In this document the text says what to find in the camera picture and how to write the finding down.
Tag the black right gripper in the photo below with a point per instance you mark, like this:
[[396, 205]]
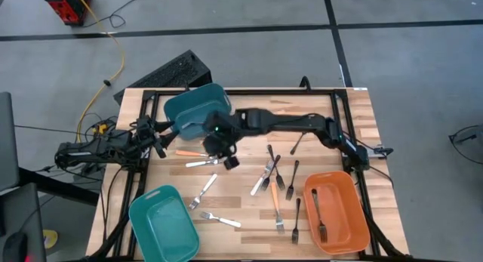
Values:
[[219, 133]]

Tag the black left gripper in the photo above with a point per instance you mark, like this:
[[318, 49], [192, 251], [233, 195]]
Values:
[[145, 137]]

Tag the black metal fork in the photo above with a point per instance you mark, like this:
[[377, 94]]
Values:
[[323, 232], [280, 183], [295, 237], [289, 194], [265, 184]]

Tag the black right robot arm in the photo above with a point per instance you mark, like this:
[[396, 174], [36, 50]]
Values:
[[294, 122]]

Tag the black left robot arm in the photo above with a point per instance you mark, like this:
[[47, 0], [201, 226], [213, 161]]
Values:
[[90, 148]]

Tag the dark teal plastic bin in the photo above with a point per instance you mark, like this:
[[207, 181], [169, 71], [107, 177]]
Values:
[[188, 103]]

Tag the black perforated computer case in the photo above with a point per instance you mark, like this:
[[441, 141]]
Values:
[[170, 73]]

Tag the turquoise green plastic bin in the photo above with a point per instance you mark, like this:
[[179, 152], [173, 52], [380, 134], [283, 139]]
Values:
[[166, 228]]

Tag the black floor beam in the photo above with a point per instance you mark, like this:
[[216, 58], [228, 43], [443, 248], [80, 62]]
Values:
[[56, 186]]

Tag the orange plastic bin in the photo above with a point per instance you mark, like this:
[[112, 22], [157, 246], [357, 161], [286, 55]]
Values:
[[347, 216]]

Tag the yellow floor sticker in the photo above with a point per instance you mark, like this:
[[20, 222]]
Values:
[[53, 237]]

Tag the dark grey panel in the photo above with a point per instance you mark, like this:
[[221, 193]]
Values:
[[7, 141]]

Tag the red black equipment box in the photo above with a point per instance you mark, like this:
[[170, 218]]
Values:
[[64, 7]]

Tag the black computer mouse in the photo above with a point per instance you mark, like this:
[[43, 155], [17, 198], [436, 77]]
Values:
[[15, 247]]

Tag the black aluminium rig frame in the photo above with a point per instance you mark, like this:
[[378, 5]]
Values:
[[245, 92]]

